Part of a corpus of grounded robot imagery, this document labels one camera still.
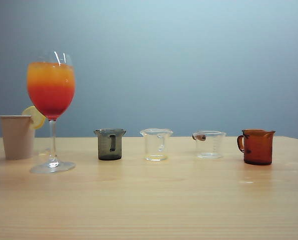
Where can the yellow lemon slice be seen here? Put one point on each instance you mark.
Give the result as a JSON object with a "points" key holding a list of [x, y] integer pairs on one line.
{"points": [[38, 120]]}

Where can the clear glass measuring cup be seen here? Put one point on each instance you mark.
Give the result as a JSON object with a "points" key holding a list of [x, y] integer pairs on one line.
{"points": [[152, 147]]}

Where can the grey glass measuring cup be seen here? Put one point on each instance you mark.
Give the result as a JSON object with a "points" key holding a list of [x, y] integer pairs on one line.
{"points": [[104, 150]]}

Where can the amber glass measuring cup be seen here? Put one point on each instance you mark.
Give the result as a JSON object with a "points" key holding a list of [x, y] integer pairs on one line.
{"points": [[258, 150]]}

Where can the beige paper cup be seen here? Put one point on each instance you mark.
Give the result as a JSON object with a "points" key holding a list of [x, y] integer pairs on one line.
{"points": [[16, 137]]}

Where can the wine glass with orange drink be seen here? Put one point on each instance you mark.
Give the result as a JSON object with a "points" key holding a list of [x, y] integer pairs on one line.
{"points": [[51, 85]]}

